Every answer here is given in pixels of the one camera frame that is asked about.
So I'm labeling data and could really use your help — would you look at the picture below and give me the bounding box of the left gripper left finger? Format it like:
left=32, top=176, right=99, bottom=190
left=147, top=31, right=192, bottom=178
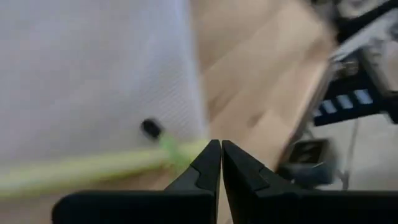
left=51, top=139, right=222, bottom=224

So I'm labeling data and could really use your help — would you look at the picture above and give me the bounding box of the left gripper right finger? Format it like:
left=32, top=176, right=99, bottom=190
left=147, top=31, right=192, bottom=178
left=221, top=139, right=398, bottom=224

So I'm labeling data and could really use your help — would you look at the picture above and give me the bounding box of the clear pouch with green edge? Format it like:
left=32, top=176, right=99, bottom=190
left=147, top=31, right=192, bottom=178
left=0, top=0, right=210, bottom=200

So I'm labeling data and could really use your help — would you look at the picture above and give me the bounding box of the dark box with white stripes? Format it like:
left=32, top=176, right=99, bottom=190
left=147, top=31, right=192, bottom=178
left=312, top=88, right=382, bottom=127

